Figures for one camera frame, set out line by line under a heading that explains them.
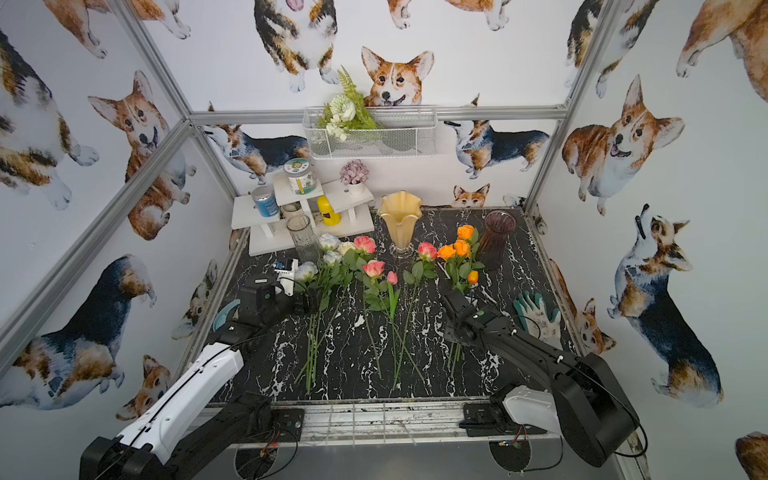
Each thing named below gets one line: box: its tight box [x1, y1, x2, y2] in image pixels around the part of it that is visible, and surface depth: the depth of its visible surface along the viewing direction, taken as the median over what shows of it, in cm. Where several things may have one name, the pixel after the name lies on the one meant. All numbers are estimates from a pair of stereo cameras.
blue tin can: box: [251, 185, 280, 218], surface depth 98 cm
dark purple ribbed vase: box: [479, 210, 517, 271], surface depth 97 cm
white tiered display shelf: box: [231, 178, 374, 257], surface depth 108 cm
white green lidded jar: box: [283, 157, 316, 195], surface depth 94 cm
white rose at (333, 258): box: [308, 250, 343, 390], surface depth 102 cm
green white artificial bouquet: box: [317, 65, 380, 142], surface depth 82 cm
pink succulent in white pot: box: [340, 159, 369, 196], surface depth 102 cm
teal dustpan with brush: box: [212, 299, 241, 332], surface depth 94 cm
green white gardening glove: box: [512, 290, 563, 349], surface depth 94 cm
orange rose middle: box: [454, 239, 471, 258], surface depth 106 cm
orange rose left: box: [438, 244, 457, 261], surface depth 106 cm
